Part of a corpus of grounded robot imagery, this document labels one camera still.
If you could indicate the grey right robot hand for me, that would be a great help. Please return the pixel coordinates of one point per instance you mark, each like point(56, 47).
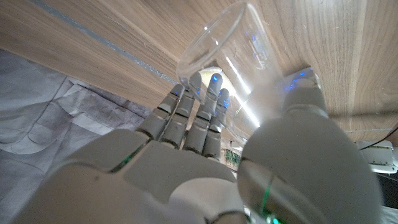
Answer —
point(186, 180)

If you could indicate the clear glass beaker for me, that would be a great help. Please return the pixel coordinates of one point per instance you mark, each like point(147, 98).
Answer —
point(224, 40)

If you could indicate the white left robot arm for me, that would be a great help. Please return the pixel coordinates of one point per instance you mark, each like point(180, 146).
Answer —
point(377, 157)

